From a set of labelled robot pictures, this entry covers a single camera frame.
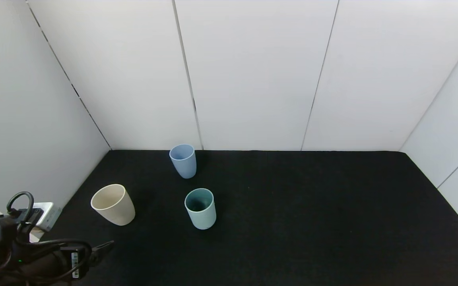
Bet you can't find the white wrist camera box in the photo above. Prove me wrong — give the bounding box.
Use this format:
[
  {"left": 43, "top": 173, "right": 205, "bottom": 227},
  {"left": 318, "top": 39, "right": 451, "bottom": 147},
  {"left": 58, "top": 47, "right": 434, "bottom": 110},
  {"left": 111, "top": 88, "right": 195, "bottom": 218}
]
[{"left": 31, "top": 202, "right": 62, "bottom": 232}]

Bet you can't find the black cable with white tag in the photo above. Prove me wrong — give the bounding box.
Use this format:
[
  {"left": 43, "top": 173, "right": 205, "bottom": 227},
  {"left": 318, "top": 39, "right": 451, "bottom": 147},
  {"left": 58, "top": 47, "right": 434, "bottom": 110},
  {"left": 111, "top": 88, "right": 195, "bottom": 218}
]
[{"left": 14, "top": 238, "right": 93, "bottom": 283}]

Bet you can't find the black table cloth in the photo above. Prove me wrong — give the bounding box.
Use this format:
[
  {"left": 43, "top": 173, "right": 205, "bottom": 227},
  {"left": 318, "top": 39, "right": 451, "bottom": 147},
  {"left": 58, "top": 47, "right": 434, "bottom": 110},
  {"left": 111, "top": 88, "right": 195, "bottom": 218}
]
[{"left": 34, "top": 150, "right": 458, "bottom": 286}]

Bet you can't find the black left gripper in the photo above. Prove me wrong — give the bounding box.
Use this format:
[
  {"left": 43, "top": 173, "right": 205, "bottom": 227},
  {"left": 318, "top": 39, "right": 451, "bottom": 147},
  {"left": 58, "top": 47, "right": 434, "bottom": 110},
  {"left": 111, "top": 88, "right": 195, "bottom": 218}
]
[{"left": 33, "top": 240, "right": 115, "bottom": 283}]

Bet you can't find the light blue plastic cup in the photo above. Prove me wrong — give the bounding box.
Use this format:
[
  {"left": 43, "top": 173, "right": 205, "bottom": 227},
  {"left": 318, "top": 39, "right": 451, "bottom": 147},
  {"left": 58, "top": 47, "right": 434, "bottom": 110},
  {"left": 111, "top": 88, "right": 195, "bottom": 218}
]
[{"left": 169, "top": 144, "right": 197, "bottom": 179}]

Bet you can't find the beige plastic cup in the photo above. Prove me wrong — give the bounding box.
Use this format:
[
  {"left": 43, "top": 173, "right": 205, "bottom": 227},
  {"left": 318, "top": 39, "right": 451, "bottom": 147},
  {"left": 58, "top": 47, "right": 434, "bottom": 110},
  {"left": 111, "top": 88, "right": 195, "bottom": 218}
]
[{"left": 90, "top": 184, "right": 136, "bottom": 226}]

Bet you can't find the teal plastic cup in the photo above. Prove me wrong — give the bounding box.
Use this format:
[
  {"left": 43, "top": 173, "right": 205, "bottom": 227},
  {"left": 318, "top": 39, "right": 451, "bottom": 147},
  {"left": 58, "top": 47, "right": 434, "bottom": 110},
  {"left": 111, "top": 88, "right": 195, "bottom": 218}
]
[{"left": 184, "top": 188, "right": 216, "bottom": 230}]

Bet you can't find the black looped camera cable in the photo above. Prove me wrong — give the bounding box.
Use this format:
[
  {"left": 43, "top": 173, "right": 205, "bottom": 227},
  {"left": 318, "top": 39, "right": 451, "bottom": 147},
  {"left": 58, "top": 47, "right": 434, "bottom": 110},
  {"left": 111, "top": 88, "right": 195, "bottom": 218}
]
[{"left": 6, "top": 191, "right": 35, "bottom": 239}]

